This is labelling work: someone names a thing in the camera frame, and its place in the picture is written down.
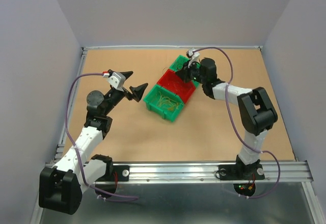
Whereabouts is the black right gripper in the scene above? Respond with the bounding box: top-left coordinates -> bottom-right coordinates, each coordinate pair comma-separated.
174,59 -> 206,85

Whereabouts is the black wire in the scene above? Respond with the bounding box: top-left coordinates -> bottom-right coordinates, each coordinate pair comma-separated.
161,60 -> 189,73

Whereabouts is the yellow wire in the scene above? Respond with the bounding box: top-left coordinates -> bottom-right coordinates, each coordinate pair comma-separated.
150,91 -> 182,111

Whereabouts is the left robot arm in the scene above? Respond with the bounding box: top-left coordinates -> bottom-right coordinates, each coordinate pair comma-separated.
38,69 -> 148,215

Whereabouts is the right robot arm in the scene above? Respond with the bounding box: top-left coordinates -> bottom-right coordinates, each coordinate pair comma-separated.
176,58 -> 278,178

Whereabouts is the far green plastic bin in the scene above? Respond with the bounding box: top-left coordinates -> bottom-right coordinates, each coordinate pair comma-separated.
169,55 -> 188,72

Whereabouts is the green plastic bin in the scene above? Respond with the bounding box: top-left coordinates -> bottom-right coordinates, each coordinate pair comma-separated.
169,55 -> 188,72
143,85 -> 184,122

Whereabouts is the red plastic bin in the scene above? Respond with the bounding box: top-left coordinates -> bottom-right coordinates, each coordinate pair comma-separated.
156,69 -> 196,104

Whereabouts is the near green plastic bin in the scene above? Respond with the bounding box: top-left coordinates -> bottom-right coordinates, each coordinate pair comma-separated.
143,85 -> 184,122

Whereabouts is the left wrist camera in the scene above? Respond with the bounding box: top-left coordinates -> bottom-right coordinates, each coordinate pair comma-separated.
104,71 -> 126,91

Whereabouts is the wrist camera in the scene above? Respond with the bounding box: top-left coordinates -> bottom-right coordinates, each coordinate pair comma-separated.
104,71 -> 126,91
186,48 -> 200,68

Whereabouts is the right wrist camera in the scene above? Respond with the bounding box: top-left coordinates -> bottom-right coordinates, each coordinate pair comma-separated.
186,48 -> 200,68

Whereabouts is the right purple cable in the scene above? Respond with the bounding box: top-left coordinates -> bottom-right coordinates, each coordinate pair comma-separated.
193,46 -> 281,200

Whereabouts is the purple cable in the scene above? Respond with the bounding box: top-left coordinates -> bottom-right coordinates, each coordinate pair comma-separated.
193,46 -> 281,200
64,73 -> 140,202

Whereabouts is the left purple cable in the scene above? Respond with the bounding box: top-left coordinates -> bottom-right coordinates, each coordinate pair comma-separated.
64,73 -> 140,202

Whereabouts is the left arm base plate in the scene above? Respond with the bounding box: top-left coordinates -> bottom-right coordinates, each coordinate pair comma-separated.
96,165 -> 130,182

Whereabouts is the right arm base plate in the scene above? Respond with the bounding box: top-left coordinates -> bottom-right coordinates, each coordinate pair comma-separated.
216,164 -> 265,181

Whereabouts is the aluminium mounting rail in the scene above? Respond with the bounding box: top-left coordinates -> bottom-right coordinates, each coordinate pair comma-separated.
113,161 -> 313,184

